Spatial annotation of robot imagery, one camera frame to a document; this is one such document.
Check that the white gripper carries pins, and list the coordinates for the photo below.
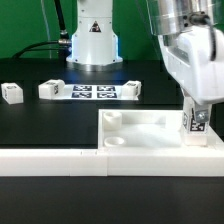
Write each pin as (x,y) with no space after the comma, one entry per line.
(192,48)

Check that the white square table top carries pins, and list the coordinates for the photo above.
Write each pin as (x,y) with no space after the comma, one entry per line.
(150,129)

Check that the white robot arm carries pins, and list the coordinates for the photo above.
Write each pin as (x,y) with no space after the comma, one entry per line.
(94,45)

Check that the white L-shaped obstacle fence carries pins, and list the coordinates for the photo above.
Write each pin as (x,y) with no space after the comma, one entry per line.
(184,161)

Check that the paper sheet with markers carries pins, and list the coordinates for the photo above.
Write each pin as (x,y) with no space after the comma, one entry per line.
(91,92)

